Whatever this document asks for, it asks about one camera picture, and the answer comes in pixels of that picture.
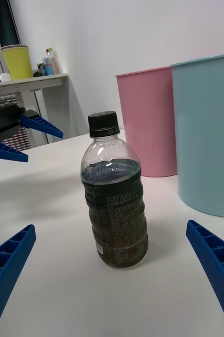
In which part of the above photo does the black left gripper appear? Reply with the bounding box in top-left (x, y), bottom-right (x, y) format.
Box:
top-left (0, 97), bottom-right (64, 163)

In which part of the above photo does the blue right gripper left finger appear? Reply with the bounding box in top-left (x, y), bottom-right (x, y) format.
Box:
top-left (0, 224), bottom-right (37, 337)

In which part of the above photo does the yellow-green plastic waste bin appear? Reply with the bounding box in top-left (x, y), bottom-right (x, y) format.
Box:
top-left (0, 44), bottom-right (34, 81)

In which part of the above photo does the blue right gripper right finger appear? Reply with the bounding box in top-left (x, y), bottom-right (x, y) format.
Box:
top-left (186, 220), bottom-right (224, 337)

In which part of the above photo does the dark drink bottle black cap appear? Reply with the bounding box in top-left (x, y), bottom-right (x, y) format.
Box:
top-left (80, 111), bottom-right (149, 270)

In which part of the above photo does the pink plastic waste bin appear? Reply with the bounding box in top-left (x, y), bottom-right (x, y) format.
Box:
top-left (115, 66), bottom-right (178, 177)

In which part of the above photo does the clear bottle green cap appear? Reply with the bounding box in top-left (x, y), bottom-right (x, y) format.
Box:
top-left (46, 47), bottom-right (62, 75)

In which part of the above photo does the white desk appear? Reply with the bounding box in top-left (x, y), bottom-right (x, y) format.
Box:
top-left (0, 73), bottom-right (68, 148)

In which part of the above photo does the pale blue plastic waste bin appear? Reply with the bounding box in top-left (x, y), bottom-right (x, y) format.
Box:
top-left (170, 52), bottom-right (224, 218)

